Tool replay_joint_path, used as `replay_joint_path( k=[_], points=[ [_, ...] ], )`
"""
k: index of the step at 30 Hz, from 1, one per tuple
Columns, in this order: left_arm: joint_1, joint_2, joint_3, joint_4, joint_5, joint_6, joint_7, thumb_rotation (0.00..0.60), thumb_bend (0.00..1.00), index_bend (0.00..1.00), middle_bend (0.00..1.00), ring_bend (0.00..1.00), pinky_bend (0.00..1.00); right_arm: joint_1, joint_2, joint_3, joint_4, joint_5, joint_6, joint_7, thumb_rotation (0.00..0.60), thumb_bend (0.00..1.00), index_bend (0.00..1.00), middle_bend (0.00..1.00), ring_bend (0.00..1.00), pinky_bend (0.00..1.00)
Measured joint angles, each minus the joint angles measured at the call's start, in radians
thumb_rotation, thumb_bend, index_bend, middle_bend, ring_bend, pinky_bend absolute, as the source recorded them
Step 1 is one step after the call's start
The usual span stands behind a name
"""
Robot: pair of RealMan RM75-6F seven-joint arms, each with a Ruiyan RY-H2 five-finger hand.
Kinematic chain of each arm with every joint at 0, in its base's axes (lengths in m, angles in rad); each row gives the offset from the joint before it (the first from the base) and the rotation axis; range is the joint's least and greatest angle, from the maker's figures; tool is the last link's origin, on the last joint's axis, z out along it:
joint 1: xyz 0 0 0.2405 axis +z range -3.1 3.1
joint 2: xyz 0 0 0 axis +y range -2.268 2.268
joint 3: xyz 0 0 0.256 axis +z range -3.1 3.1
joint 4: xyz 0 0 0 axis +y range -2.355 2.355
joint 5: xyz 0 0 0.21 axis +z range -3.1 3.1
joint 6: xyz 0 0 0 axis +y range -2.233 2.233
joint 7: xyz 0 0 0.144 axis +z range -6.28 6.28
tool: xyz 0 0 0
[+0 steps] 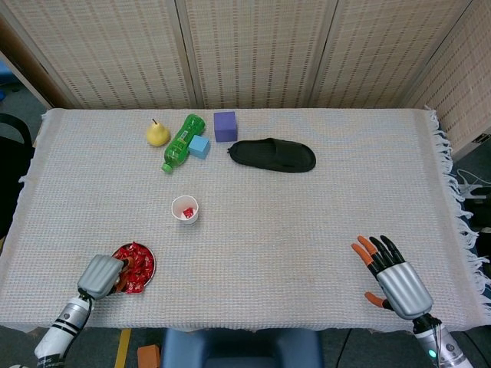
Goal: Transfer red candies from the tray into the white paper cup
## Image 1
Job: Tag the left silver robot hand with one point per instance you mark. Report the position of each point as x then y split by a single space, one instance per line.
97 276

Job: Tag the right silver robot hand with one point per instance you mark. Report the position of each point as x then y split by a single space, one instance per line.
404 291

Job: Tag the red candy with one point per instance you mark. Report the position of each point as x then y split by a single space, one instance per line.
187 213
136 285
133 248
147 261

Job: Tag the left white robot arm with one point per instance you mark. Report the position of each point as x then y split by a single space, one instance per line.
61 329

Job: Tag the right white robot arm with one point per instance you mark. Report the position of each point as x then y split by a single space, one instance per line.
441 345

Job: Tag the round metal plate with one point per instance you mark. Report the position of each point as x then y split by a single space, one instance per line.
153 274

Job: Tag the white paper cup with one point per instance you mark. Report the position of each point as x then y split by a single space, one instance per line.
179 206

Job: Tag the orange block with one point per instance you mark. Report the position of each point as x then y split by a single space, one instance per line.
149 357

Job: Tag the black floor device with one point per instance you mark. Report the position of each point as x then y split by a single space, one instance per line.
479 214

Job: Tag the white woven tablecloth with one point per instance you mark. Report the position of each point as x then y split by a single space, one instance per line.
287 230

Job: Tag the black chair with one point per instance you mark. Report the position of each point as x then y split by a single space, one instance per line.
11 172

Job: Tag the green plastic bottle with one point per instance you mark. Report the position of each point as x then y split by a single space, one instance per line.
178 147

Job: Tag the yellow pear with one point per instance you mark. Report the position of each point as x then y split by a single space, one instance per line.
157 134

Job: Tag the light blue cube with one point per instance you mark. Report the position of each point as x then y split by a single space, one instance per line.
199 147

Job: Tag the black slipper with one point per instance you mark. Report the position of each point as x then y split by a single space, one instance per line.
268 155

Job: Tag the purple cube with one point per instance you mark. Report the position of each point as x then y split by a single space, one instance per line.
225 128

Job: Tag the brown wooden board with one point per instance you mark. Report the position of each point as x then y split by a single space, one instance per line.
30 73

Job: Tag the woven folding screen panel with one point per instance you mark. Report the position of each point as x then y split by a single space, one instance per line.
107 50
257 50
383 50
460 84

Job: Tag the blue object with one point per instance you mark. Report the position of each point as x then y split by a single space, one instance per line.
5 76

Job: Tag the wall outlet box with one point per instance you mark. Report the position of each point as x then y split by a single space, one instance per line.
484 138

